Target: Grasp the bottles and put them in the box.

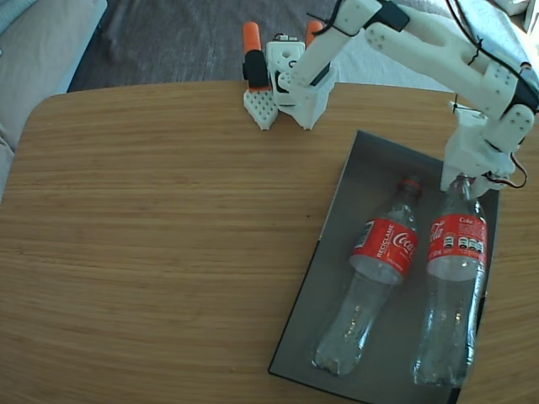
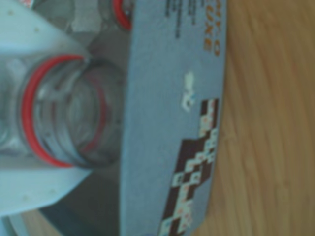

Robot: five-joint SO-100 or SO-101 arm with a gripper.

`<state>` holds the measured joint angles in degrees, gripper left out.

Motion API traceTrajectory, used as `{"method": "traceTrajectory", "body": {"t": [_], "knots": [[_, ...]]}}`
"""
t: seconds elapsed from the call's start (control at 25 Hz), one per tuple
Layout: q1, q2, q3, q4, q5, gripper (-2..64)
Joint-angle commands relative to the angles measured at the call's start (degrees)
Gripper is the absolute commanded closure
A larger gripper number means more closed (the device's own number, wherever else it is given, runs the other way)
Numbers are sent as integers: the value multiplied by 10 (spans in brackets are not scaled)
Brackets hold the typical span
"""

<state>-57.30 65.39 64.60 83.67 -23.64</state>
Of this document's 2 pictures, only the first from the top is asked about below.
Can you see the clear bottle red text label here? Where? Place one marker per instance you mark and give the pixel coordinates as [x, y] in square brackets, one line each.
[457, 244]

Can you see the clear bottle red logo label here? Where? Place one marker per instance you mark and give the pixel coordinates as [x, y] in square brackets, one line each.
[385, 248]

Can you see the grey cardboard box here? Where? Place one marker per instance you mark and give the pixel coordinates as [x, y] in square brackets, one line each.
[337, 261]

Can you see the pale grey upholstered seat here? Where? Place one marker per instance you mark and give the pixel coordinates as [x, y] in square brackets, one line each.
[379, 71]

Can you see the blue grey blanket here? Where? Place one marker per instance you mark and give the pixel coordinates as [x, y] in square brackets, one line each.
[509, 25]

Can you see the orange black table clamp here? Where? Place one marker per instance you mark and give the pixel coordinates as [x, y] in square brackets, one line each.
[254, 67]
[313, 31]

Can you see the dark grey rug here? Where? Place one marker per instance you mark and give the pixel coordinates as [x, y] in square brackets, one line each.
[118, 46]

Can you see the grey sofa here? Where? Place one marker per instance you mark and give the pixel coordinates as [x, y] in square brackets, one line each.
[38, 63]

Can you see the teal cushion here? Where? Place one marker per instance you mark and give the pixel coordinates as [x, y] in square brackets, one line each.
[12, 12]

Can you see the flat white camera mount plate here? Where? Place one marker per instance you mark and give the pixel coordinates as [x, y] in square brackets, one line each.
[465, 143]

